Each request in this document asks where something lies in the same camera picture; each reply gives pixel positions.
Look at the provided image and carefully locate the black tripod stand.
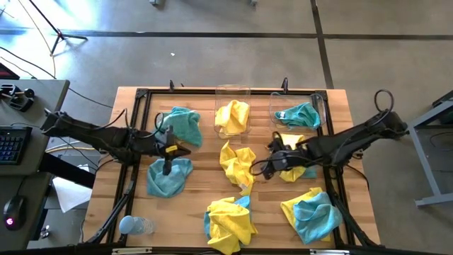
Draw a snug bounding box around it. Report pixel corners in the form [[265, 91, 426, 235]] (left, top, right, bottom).
[[28, 0, 88, 57]]

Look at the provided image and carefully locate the black monitor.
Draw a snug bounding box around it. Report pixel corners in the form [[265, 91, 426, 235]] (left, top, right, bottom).
[[0, 62, 21, 81]]

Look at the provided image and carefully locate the white paper sheet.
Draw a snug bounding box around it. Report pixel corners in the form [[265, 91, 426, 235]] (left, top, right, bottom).
[[52, 166, 93, 213]]

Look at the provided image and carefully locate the yellow microfiber towel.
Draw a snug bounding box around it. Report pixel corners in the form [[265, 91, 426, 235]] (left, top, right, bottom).
[[219, 140, 258, 197], [214, 99, 251, 137], [280, 186, 332, 244], [207, 196, 258, 255], [277, 133, 308, 183]]

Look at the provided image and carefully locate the grey metal table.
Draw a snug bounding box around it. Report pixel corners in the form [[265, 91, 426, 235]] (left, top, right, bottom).
[[390, 90, 453, 208]]

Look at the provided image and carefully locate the clear plastic basket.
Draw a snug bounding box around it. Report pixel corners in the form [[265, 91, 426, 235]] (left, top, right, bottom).
[[268, 91, 328, 134], [214, 84, 253, 139]]

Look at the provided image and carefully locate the black metal table frame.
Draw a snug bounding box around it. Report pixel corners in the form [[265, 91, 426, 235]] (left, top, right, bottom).
[[86, 87, 382, 249]]

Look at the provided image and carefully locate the black keyboard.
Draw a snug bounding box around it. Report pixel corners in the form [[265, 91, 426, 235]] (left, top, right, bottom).
[[0, 125, 33, 166]]

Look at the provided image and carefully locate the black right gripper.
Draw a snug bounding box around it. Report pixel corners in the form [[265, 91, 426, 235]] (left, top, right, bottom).
[[265, 131, 311, 180]]

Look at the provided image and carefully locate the black desk mount clamp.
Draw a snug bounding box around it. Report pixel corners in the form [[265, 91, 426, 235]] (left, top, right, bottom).
[[0, 83, 36, 113]]

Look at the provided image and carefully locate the dark teal microfiber towel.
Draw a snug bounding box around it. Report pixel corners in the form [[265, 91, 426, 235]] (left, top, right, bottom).
[[274, 101, 322, 130], [155, 106, 204, 149]]

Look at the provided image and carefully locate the black desk support beam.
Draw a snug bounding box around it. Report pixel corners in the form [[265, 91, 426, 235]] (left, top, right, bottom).
[[38, 152, 97, 189]]

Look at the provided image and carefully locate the black computer mouse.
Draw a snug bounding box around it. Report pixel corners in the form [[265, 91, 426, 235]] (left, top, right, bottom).
[[2, 194, 28, 232]]

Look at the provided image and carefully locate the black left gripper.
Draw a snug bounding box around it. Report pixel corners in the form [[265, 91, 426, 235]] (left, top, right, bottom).
[[153, 125, 193, 177]]

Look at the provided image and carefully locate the clear plastic water bottle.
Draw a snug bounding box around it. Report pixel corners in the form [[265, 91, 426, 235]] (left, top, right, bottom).
[[118, 215, 157, 237]]

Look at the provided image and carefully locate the grey desk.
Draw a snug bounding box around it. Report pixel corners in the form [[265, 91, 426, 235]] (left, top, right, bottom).
[[0, 79, 71, 251]]

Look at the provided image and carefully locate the silver metal bracket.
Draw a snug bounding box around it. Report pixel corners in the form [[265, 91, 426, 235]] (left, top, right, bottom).
[[111, 246, 153, 255], [309, 249, 350, 255]]

